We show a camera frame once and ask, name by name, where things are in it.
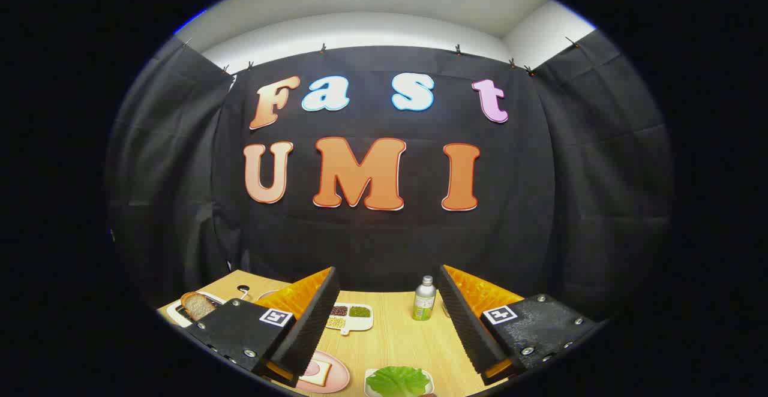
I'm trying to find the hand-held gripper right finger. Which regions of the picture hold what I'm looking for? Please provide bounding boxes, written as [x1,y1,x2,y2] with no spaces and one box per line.
[436,264,601,387]

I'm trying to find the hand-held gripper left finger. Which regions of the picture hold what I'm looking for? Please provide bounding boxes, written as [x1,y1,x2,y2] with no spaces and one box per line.
[185,266,341,389]

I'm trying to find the green lettuce leaf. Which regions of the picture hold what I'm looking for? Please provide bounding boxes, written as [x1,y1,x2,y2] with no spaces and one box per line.
[367,366,430,397]

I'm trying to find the white divided dish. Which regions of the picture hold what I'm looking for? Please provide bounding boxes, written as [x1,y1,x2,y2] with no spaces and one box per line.
[325,303,374,336]

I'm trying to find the green label metal bottle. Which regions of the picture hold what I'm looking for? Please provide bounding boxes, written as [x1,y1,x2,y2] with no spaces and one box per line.
[412,275,437,321]

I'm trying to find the square white toast slice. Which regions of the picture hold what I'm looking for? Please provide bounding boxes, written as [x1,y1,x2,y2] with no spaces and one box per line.
[300,360,332,387]

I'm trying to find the round pink plate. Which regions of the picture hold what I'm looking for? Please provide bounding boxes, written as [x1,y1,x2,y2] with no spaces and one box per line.
[296,350,350,394]

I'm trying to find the square white plate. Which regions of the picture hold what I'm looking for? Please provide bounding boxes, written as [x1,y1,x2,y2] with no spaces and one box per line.
[364,368,435,397]

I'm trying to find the brown-crusted bread slice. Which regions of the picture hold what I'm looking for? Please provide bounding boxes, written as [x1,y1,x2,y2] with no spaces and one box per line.
[180,292,217,321]

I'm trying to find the white toaster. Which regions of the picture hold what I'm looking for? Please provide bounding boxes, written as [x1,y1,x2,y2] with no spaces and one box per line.
[166,291,229,329]

